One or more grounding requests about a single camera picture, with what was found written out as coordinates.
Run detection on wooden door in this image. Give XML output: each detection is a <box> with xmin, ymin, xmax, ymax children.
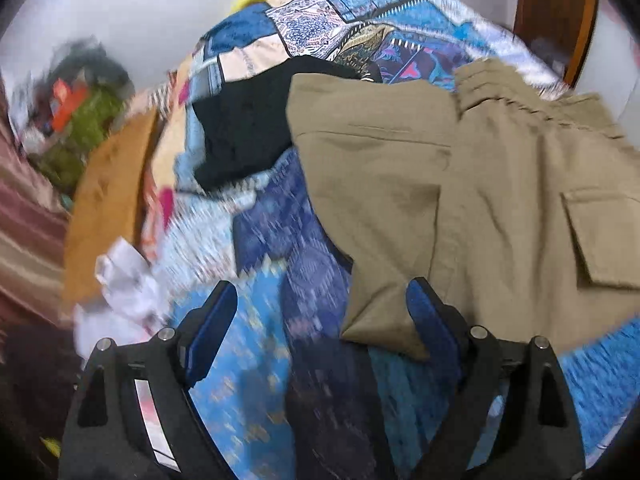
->
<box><xmin>512</xmin><ymin>0</ymin><xmax>601</xmax><ymax>87</ymax></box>

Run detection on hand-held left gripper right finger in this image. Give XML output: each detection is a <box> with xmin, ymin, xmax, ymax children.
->
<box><xmin>405</xmin><ymin>276</ymin><xmax>587</xmax><ymax>480</ymax></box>

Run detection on blue patchwork blanket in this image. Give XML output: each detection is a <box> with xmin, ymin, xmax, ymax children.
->
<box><xmin>140</xmin><ymin>0</ymin><xmax>640</xmax><ymax>480</ymax></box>

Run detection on white crumpled cloth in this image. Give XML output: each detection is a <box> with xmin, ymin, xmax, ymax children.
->
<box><xmin>74</xmin><ymin>239</ymin><xmax>172</xmax><ymax>357</ymax></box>

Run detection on khaki pants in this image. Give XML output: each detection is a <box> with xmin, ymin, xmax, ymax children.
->
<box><xmin>287</xmin><ymin>57</ymin><xmax>640</xmax><ymax>362</ymax></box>

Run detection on striped curtain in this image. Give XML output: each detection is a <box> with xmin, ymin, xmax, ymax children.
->
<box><xmin>0</xmin><ymin>75</ymin><xmax>74</xmax><ymax>332</ymax></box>

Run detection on black garment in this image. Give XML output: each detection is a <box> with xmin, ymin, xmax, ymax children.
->
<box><xmin>192</xmin><ymin>55</ymin><xmax>364</xmax><ymax>192</ymax></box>

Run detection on grey cloth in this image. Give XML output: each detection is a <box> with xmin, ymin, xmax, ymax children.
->
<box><xmin>537</xmin><ymin>35</ymin><xmax>572</xmax><ymax>77</ymax></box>

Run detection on pile of grey clothes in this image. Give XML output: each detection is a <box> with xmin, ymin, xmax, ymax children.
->
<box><xmin>47</xmin><ymin>39</ymin><xmax>136</xmax><ymax>91</ymax></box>

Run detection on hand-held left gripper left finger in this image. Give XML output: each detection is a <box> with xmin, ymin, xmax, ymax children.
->
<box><xmin>59</xmin><ymin>281</ymin><xmax>239</xmax><ymax>480</ymax></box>

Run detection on wooden lap desk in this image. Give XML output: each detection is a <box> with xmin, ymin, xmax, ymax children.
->
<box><xmin>62</xmin><ymin>109</ymin><xmax>162</xmax><ymax>307</ymax></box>

